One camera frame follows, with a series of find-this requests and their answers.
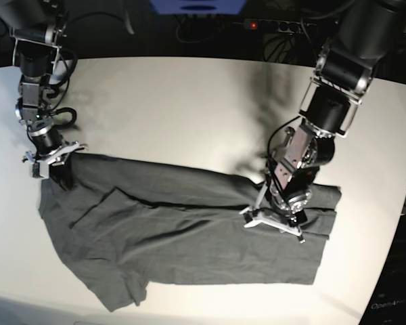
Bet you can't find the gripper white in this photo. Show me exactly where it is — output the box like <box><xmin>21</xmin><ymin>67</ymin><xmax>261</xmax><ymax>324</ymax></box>
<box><xmin>22</xmin><ymin>125</ymin><xmax>88</xmax><ymax>191</ymax></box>
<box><xmin>239</xmin><ymin>182</ymin><xmax>312</xmax><ymax>244</ymax></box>

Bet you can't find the grey T-shirt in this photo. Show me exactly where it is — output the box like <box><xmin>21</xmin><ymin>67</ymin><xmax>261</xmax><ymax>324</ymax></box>
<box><xmin>39</xmin><ymin>154</ymin><xmax>341</xmax><ymax>311</ymax></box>

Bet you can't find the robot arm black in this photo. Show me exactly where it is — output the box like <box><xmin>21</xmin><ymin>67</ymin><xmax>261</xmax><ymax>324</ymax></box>
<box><xmin>0</xmin><ymin>1</ymin><xmax>86</xmax><ymax>190</ymax></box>
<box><xmin>242</xmin><ymin>1</ymin><xmax>406</xmax><ymax>240</ymax></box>

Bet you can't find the black OpenArm base box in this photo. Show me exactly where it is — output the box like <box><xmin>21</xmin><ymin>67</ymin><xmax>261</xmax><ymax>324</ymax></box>
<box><xmin>359</xmin><ymin>215</ymin><xmax>406</xmax><ymax>325</ymax></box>

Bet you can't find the black power strip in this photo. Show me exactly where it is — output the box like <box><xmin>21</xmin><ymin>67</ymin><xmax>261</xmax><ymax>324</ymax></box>
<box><xmin>243</xmin><ymin>18</ymin><xmax>303</xmax><ymax>34</ymax></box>

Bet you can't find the blue box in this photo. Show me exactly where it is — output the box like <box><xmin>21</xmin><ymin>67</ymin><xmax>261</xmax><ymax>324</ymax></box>
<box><xmin>150</xmin><ymin>0</ymin><xmax>246</xmax><ymax>15</ymax></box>

